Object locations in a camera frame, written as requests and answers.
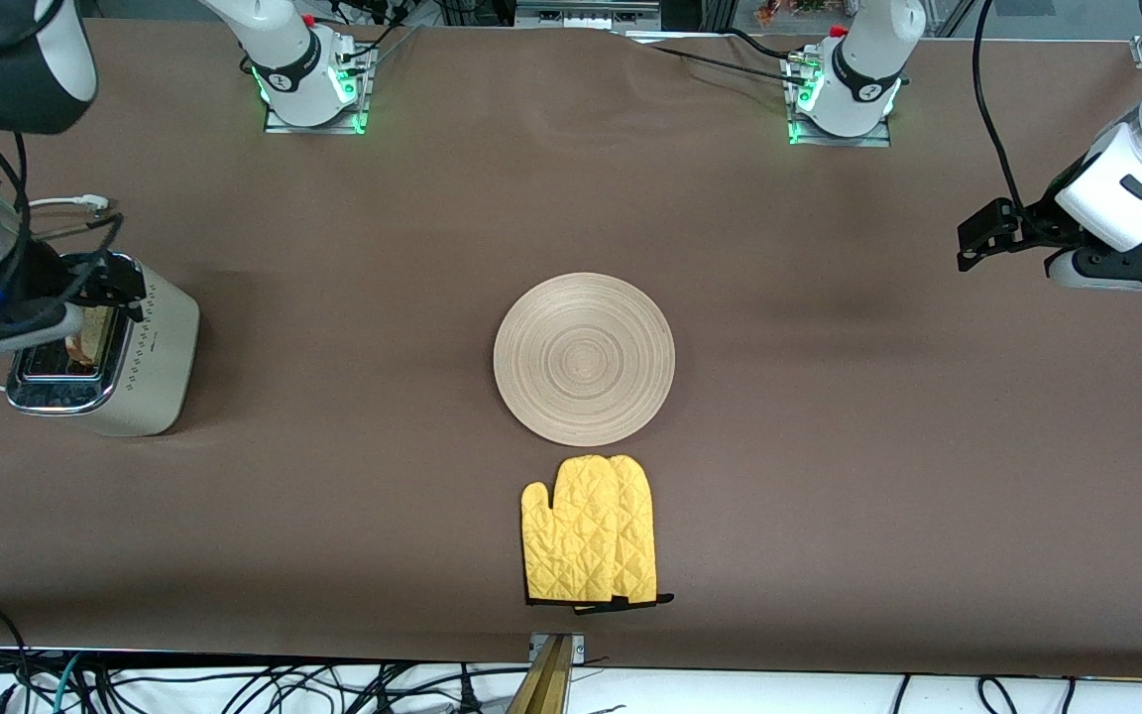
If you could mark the brown table cover sheet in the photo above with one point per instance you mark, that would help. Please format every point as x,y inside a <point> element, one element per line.
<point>829,446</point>

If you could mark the silver metal frame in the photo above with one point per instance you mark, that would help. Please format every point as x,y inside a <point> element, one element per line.
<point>586,15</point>

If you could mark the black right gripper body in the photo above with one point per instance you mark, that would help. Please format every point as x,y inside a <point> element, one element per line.
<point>48,281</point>

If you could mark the yellow quilted oven mitt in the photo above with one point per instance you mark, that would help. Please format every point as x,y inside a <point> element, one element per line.
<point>638,535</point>
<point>576,535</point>

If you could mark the brass coloured metal beam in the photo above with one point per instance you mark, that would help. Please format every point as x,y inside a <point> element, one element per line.
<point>546,689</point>

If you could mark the round pale wooden plate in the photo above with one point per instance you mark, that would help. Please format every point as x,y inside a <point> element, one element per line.
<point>584,359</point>

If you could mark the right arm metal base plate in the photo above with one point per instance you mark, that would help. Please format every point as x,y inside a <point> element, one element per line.
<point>284,126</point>

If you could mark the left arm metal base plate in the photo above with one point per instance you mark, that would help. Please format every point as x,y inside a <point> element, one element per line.
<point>873,138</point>

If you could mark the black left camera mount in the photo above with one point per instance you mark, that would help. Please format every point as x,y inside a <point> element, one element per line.
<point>1126,263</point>

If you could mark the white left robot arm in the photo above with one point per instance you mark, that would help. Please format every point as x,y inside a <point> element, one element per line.
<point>863,59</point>

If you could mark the slice of bread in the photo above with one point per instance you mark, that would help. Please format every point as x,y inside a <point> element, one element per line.
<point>90,342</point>

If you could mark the small silver table bracket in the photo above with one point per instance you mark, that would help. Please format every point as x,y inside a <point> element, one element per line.
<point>579,647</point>

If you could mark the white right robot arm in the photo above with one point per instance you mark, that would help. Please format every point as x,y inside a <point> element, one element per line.
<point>284,50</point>

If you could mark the cream and chrome toaster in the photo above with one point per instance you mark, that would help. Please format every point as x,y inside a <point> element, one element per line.
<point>150,347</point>

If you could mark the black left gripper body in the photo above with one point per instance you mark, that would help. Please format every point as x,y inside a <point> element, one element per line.
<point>1045,220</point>

